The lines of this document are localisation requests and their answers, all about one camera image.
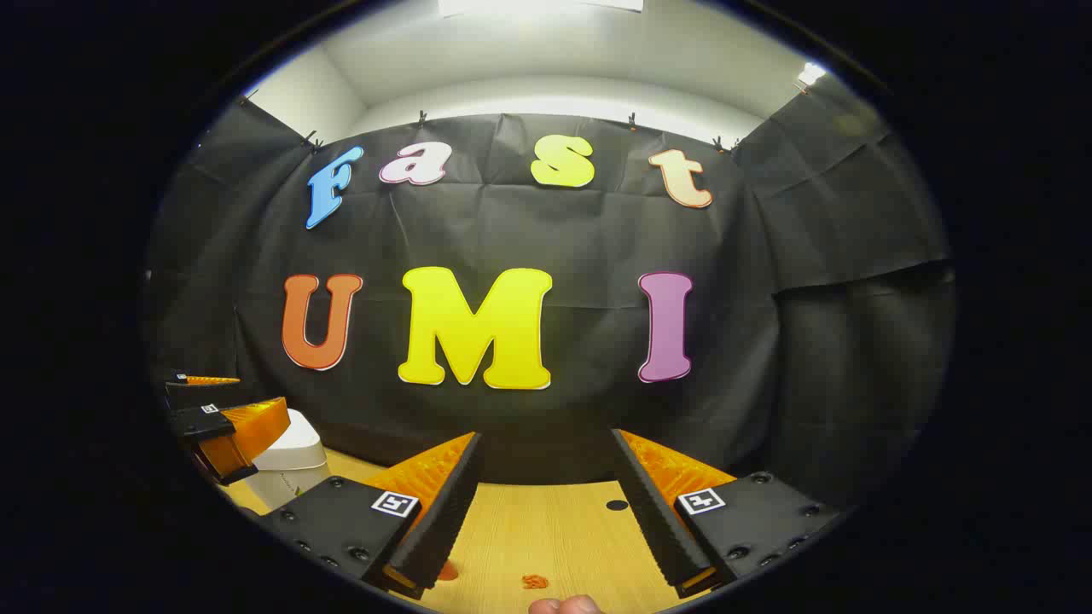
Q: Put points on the orange paper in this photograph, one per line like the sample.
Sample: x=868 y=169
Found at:
x=535 y=582

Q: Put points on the wooden desktop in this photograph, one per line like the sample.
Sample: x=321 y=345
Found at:
x=546 y=529

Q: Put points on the black backdrop cloth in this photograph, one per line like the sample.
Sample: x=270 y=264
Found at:
x=546 y=230

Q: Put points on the ceiling light panel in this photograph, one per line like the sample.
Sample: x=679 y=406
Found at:
x=529 y=5

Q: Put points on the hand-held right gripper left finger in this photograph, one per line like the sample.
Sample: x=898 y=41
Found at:
x=444 y=520

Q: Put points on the white desktop garbage bin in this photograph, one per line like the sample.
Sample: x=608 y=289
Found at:
x=294 y=452

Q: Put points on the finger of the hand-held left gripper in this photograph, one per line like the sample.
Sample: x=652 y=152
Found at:
x=200 y=424
x=192 y=390

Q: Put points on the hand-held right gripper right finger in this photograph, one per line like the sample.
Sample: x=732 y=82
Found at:
x=653 y=512

